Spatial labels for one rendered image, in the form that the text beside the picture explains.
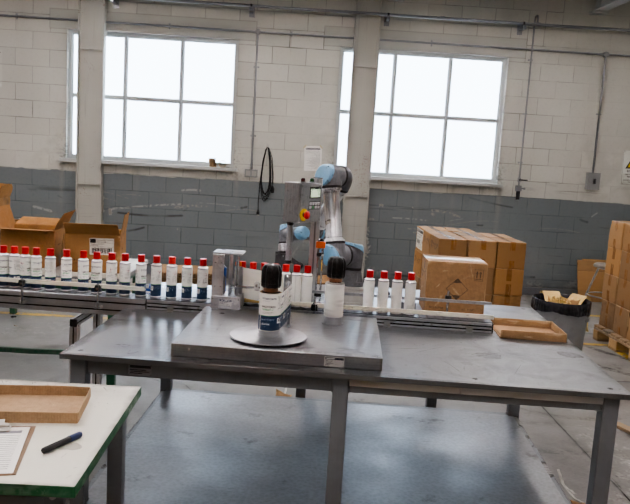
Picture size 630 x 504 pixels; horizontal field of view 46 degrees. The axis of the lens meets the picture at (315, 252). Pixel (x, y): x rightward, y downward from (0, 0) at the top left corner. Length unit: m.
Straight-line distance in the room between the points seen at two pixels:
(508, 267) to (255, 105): 3.69
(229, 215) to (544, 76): 4.12
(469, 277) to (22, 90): 6.85
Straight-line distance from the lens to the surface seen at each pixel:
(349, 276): 3.92
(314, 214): 3.55
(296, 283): 3.49
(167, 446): 3.62
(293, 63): 8.97
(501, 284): 7.02
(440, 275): 3.73
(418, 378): 2.75
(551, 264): 9.54
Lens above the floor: 1.64
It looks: 8 degrees down
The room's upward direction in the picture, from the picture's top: 3 degrees clockwise
